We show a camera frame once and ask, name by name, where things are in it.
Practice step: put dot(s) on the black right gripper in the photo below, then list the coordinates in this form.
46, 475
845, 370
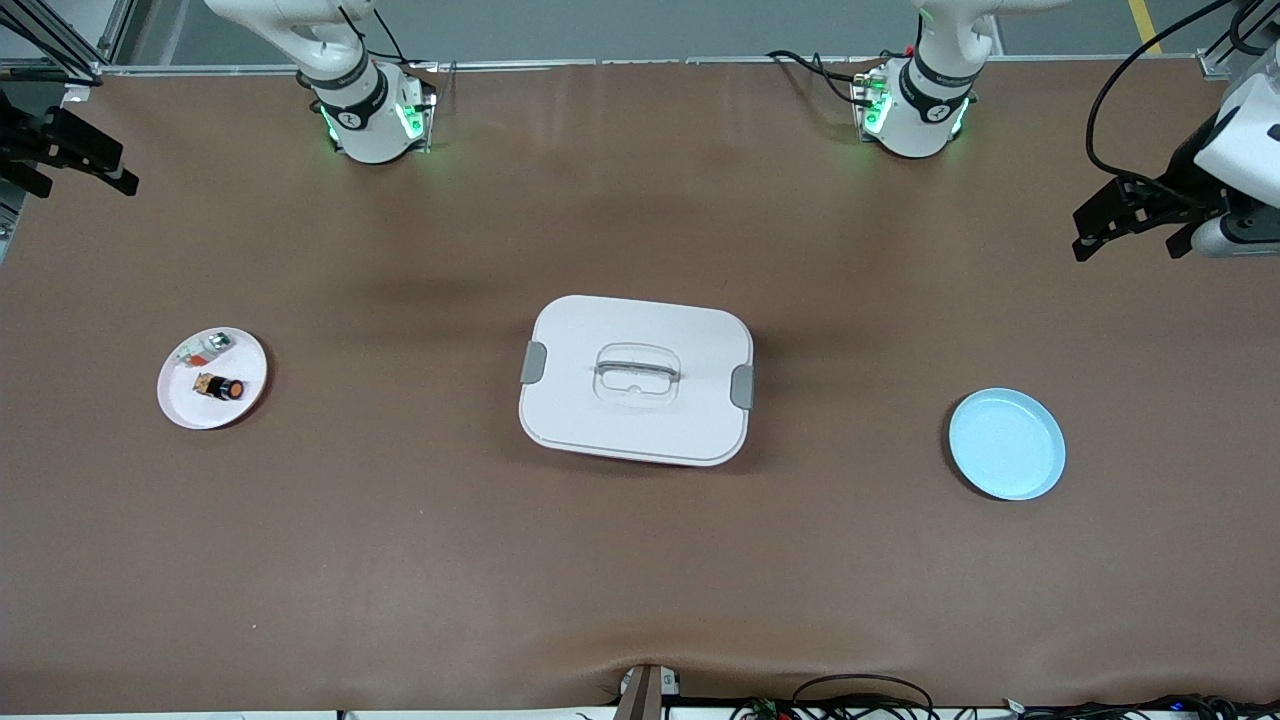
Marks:
30, 140

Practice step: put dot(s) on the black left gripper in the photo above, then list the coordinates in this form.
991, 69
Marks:
1186, 172

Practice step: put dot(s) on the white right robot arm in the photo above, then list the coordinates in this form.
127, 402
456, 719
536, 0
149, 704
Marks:
360, 110

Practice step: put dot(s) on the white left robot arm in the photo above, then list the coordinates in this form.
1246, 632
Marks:
920, 110

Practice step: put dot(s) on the small white orange object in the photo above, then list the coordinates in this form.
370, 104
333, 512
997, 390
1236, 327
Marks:
205, 350

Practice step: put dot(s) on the white round plate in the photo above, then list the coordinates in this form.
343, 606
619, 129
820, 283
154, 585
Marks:
240, 355

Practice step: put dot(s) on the light blue round plate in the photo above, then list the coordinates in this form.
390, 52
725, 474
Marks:
1005, 445

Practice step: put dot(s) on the white lidded storage box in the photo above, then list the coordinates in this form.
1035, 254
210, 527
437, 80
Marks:
640, 410

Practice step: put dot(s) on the brown table mat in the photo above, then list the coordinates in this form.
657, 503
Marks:
640, 570

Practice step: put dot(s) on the aluminium frame post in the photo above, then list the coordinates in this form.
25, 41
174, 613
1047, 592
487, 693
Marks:
60, 45
1225, 45

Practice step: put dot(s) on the silver table edge rail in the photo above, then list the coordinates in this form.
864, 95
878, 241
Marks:
640, 62

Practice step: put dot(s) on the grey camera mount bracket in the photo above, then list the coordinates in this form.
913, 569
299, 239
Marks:
645, 692

